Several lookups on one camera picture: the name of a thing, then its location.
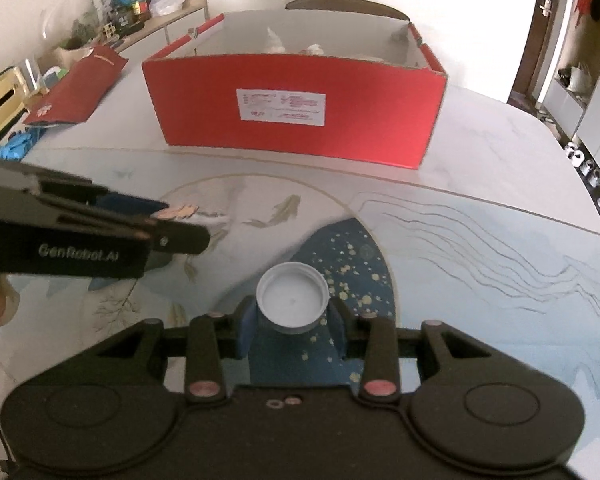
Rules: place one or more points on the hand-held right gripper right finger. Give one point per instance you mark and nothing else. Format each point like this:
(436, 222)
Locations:
(337, 330)

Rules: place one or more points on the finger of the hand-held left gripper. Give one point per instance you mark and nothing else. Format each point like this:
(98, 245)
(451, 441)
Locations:
(130, 205)
(180, 240)

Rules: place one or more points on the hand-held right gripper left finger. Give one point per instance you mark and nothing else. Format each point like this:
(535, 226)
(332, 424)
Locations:
(247, 325)

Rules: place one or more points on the white bottle cap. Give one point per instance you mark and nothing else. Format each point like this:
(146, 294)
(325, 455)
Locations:
(292, 302)

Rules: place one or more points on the red cardboard box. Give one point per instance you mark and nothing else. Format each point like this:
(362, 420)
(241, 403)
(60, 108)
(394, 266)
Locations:
(205, 110)

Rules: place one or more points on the white plastic packet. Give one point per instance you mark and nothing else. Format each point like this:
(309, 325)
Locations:
(275, 40)

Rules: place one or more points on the blue gloves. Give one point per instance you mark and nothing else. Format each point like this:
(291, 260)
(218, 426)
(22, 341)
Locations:
(20, 145)

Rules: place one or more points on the yellow holder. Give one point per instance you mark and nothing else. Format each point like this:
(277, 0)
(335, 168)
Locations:
(2, 100)

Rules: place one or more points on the glass jar with plants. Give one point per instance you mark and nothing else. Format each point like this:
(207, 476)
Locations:
(86, 27)

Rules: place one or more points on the dark jar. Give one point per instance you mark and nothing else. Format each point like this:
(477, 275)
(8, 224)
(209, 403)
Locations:
(124, 17)

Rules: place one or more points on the white sideboard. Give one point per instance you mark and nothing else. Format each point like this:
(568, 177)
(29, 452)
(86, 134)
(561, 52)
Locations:
(175, 22)

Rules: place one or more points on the red label bottle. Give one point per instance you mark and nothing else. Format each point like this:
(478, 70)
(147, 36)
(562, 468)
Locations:
(141, 7)

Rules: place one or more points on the wooden chair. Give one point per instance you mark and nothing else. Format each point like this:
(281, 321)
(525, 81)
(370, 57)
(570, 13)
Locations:
(340, 5)

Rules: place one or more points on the row of shoes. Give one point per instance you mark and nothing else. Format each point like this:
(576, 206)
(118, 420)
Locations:
(592, 175)

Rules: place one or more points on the brown door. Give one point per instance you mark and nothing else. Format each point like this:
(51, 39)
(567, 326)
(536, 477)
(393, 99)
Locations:
(535, 50)

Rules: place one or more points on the red hanging ornament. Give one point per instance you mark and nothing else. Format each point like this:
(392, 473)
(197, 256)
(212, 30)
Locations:
(586, 0)

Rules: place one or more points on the white wall cabinet unit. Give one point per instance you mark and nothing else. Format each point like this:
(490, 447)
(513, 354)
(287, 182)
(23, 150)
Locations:
(595, 110)

